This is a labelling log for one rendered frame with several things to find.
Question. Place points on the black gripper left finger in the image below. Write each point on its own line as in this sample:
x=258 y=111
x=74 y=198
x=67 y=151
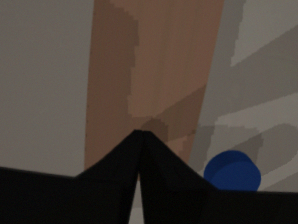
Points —
x=102 y=194

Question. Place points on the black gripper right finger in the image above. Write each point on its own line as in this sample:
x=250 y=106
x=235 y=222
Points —
x=172 y=193

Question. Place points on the dark blue short cylinder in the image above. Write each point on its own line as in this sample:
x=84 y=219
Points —
x=233 y=170

